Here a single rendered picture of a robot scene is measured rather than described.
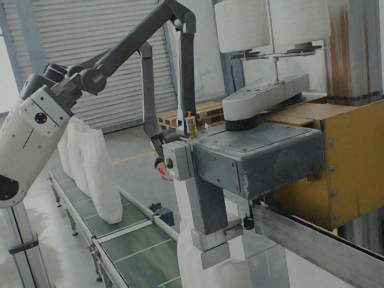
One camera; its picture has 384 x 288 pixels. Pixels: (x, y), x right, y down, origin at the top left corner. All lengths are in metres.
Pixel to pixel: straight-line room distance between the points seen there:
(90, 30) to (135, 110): 1.94
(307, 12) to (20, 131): 0.96
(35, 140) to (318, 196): 0.92
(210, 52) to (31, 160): 8.55
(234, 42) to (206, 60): 8.49
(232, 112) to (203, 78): 8.65
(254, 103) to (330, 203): 0.33
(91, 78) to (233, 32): 0.46
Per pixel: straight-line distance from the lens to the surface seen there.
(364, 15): 1.22
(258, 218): 1.12
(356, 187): 1.16
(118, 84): 8.73
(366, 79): 1.23
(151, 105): 1.75
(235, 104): 1.00
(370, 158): 1.18
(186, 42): 1.37
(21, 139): 1.40
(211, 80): 9.76
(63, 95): 1.24
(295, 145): 0.88
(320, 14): 1.04
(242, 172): 0.81
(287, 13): 1.03
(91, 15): 8.68
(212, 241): 1.12
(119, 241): 2.73
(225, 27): 1.23
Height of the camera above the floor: 1.57
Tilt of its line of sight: 14 degrees down
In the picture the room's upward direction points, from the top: 10 degrees counter-clockwise
